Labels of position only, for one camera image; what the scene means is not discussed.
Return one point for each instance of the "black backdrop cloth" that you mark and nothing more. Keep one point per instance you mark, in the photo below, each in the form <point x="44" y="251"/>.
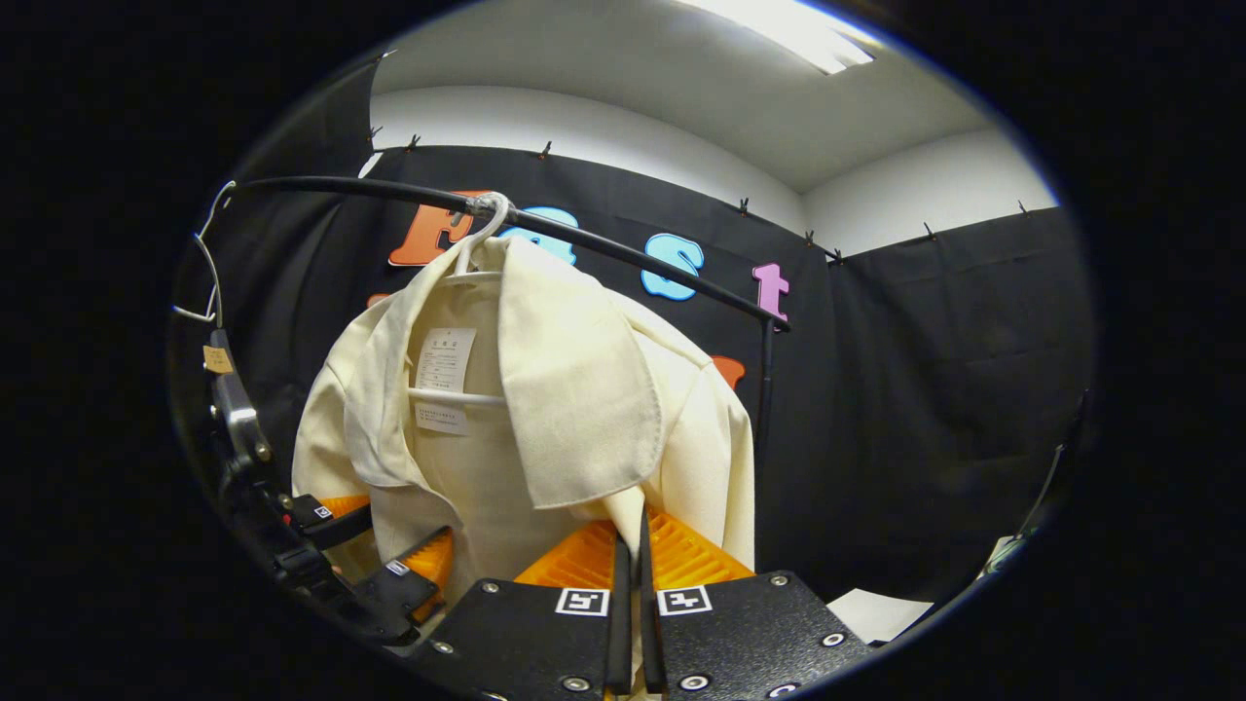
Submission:
<point x="925" y="389"/>

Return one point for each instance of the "dark upright stand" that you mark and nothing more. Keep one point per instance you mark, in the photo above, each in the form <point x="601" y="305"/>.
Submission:
<point x="1056" y="467"/>

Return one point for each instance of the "cream collared shirt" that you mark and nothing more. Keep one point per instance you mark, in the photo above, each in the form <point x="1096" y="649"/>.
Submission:
<point x="584" y="389"/>

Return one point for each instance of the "printed paper sheet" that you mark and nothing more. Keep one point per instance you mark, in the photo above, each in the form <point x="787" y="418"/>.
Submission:
<point x="1003" y="555"/>

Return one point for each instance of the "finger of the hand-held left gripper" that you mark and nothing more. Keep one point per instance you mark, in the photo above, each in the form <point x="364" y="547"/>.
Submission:
<point x="399" y="589"/>
<point x="336" y="526"/>

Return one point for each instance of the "ceiling light panel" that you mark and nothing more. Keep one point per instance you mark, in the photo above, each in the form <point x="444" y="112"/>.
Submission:
<point x="798" y="29"/>

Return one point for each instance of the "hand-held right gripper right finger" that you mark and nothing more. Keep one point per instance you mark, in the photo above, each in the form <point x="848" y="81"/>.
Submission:
<point x="650" y="633"/>

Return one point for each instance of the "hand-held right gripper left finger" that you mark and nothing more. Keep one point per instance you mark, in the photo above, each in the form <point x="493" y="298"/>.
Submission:
<point x="621" y="633"/>

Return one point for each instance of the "white plastic hanger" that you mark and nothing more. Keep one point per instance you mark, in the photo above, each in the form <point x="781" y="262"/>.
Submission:
<point x="207" y="261"/>
<point x="458" y="396"/>

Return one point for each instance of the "black clothes rack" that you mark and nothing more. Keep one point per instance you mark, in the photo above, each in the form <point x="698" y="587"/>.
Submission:
<point x="623" y="256"/>

